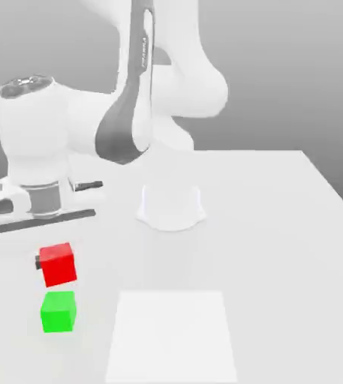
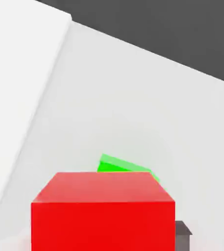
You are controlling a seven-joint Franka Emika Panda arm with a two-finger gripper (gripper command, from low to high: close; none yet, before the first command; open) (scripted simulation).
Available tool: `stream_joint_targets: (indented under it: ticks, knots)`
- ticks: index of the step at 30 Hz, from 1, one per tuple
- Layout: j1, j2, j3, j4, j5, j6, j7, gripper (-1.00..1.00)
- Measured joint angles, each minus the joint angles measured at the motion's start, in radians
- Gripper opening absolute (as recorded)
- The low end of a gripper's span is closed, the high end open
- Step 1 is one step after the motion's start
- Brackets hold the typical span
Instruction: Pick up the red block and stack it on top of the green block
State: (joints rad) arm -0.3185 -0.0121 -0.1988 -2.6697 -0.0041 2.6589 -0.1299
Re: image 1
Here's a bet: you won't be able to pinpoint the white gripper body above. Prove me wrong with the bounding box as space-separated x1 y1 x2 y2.
0 208 101 260

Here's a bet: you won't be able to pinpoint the small red cube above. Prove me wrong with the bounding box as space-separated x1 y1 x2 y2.
38 241 78 289

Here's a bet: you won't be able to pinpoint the small green cube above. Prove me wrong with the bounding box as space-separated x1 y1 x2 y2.
40 290 78 335

